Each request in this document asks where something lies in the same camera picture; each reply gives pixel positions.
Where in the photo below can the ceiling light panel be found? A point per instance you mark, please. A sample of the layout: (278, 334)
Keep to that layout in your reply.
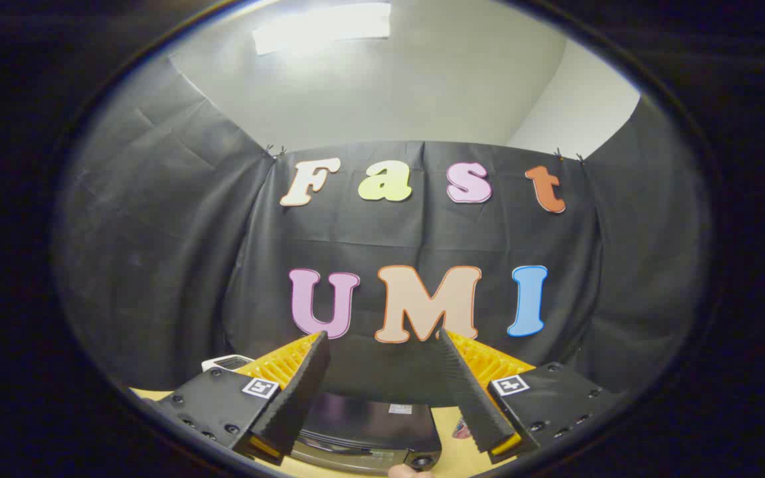
(323, 26)

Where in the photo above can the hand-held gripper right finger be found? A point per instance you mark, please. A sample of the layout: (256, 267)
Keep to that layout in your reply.
(469, 392)

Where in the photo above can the black backdrop cloth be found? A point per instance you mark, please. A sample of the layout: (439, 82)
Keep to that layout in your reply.
(157, 265)

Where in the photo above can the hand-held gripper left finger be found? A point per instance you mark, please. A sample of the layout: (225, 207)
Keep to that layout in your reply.
(299, 392)

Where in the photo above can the small white toaster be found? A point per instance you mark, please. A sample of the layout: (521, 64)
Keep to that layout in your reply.
(226, 362)

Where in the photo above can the black toaster oven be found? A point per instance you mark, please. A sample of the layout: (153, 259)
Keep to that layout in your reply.
(369, 425)

